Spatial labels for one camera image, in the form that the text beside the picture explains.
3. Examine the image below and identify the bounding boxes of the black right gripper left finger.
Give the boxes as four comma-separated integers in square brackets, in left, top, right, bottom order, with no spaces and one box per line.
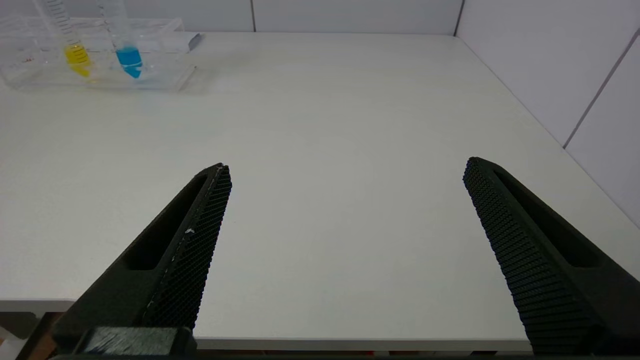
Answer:
[50,162,233,351]

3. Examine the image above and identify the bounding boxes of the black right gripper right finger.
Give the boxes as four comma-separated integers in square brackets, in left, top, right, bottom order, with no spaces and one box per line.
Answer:
[462,156,640,356]

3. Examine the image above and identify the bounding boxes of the clear acrylic test tube rack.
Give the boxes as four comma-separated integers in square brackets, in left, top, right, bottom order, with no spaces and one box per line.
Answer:
[0,17,197,93]

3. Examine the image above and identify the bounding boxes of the test tube with blue pigment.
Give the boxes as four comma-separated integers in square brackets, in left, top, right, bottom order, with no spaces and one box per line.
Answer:
[96,0,144,80]

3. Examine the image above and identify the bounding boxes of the test tube with yellow pigment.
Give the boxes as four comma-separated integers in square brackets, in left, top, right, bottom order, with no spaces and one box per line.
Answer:
[32,0,94,79]

